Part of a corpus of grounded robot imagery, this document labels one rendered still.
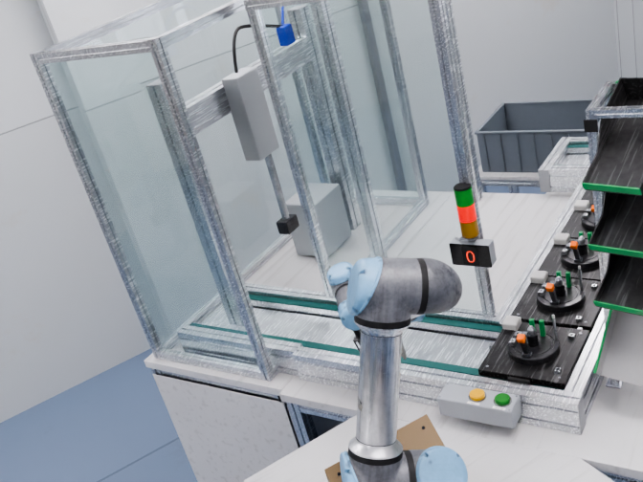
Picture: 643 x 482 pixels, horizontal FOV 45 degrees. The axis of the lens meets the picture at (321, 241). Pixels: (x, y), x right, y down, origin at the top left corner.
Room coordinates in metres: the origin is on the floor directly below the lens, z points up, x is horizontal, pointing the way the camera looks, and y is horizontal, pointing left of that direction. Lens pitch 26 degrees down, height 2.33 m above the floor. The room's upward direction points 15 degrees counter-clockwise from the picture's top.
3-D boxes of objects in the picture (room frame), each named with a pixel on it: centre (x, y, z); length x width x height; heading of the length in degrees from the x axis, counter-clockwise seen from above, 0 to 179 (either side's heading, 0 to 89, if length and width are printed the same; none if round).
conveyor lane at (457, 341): (1.95, -0.27, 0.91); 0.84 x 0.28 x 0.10; 51
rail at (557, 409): (1.80, -0.18, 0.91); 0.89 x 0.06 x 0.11; 51
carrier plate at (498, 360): (1.74, -0.49, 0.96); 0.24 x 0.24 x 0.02; 51
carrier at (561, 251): (2.13, -0.80, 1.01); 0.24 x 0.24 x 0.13; 51
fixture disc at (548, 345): (1.74, -0.49, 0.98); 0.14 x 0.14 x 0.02
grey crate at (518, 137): (3.73, -1.28, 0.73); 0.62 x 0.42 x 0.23; 51
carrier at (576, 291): (1.94, -0.65, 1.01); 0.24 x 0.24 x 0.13; 51
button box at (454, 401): (1.63, -0.29, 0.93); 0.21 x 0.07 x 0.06; 51
